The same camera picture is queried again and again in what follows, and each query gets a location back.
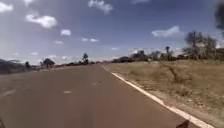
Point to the lone distant tree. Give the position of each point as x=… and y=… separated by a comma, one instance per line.
x=85, y=57

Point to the distant low bushes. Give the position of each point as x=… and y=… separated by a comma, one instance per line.
x=140, y=56

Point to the grey asphalt road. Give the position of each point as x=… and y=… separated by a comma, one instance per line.
x=80, y=100

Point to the white painted edge line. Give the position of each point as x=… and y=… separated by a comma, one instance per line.
x=150, y=96

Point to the dry grass verge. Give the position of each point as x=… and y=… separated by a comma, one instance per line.
x=173, y=80

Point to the group of bare trees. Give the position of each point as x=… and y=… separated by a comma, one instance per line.
x=200, y=46

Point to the row of distant trees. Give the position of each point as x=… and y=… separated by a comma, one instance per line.
x=11, y=66

